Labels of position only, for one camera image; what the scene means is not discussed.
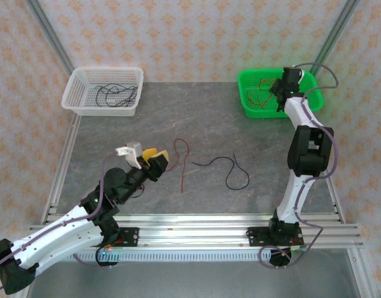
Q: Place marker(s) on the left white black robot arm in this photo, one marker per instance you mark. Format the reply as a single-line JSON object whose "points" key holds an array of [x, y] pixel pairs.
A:
{"points": [[53, 232]]}

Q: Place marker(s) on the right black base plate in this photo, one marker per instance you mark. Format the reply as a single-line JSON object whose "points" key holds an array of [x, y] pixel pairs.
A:
{"points": [[257, 236]]}

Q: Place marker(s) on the aluminium frame post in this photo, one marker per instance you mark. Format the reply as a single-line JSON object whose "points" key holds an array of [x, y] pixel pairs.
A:
{"points": [[333, 34], [50, 34]]}

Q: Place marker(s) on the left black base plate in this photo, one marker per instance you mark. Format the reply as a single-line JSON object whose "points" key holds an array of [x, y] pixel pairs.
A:
{"points": [[131, 237]]}

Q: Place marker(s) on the white plastic mesh basket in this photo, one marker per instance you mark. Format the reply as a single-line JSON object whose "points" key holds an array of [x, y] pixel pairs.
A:
{"points": [[115, 77]]}

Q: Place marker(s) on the aluminium table side rail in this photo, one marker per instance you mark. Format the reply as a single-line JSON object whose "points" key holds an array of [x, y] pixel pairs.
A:
{"points": [[333, 198], [64, 164]]}

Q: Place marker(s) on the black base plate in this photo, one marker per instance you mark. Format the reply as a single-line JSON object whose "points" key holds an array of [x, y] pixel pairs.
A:
{"points": [[131, 237], [257, 236]]}

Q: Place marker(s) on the green plastic mesh basket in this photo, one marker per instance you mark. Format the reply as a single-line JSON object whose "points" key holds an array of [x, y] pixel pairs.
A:
{"points": [[249, 80]]}

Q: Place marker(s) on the aluminium mounting rail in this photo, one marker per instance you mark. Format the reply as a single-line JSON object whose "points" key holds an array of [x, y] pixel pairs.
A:
{"points": [[193, 231]]}

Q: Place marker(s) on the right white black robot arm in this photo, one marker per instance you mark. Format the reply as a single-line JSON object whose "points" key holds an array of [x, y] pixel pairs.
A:
{"points": [[308, 155]]}

